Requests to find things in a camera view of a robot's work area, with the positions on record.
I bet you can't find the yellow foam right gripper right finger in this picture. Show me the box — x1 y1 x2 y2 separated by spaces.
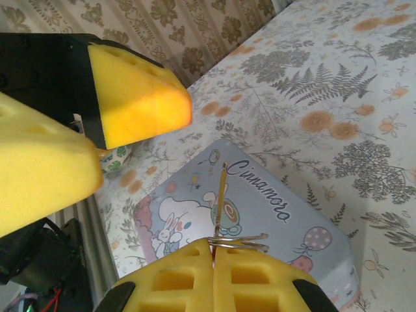
213 245 341 312

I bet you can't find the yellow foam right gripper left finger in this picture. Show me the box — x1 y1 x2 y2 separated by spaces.
94 237 215 312

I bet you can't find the cartoon print tin box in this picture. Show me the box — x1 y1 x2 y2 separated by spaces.
133 139 362 312

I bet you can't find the round cup with leaf print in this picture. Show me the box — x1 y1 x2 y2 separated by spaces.
99 145 131 173

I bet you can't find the floral patterned table cover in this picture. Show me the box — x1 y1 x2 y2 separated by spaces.
94 0 416 312

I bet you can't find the aluminium left side rail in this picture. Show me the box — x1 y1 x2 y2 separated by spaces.
73 194 120 312

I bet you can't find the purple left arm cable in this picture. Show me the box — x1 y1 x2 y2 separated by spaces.
5 291 40 312

